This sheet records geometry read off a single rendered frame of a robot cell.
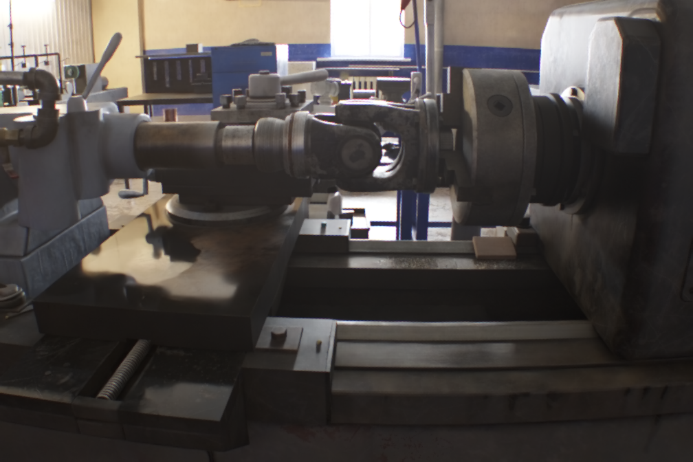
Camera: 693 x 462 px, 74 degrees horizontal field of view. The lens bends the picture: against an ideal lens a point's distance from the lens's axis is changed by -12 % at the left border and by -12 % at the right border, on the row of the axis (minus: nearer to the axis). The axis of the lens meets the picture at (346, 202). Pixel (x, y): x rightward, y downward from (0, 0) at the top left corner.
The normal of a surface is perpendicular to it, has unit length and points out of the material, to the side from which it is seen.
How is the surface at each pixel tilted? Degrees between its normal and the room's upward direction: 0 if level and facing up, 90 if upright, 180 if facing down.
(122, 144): 74
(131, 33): 90
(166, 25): 90
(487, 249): 19
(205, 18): 90
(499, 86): 35
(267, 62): 90
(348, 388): 0
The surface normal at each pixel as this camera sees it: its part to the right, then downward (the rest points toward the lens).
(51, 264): 1.00, 0.01
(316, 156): -0.32, 0.28
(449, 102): -0.05, 0.13
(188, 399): 0.00, -0.96
